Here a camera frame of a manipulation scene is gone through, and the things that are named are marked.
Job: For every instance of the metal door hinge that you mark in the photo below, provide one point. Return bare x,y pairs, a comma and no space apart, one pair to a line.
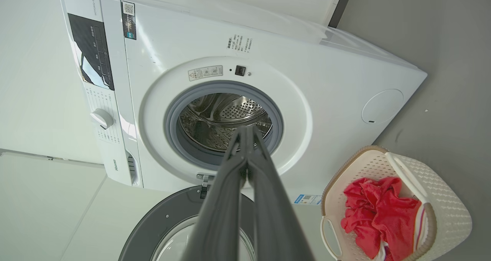
203,182

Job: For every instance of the round white filter cover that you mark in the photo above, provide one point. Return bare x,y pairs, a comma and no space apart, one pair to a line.
382,105

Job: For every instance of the perforated steel washer drum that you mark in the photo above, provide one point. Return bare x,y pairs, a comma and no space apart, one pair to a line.
230,107

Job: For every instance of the round black glass washer door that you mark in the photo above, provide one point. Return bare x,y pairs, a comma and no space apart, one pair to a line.
153,222

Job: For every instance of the black door latch socket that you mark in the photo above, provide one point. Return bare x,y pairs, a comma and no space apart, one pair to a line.
240,70

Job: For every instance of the black washer display panel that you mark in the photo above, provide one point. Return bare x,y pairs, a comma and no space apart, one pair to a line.
92,50

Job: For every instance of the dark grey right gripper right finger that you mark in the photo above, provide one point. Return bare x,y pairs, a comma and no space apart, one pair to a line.
274,222

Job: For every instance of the red garment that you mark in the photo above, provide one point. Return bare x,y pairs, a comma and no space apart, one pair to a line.
383,215

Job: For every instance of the white washing machine body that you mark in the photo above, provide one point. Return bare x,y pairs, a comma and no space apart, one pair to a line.
326,81

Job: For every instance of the white program dial knob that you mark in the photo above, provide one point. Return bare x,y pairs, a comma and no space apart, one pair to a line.
101,118

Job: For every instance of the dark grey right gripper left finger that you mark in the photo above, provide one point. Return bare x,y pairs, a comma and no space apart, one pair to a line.
216,215

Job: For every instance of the white warning label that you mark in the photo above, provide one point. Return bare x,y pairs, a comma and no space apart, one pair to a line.
205,73

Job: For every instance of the blue white energy sticker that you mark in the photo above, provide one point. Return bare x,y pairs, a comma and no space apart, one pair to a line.
307,199

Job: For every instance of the dark QR code sticker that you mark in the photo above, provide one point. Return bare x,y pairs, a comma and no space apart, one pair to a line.
129,21

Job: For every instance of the cream perforated laundry basket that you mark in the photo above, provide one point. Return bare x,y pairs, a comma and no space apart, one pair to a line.
445,207

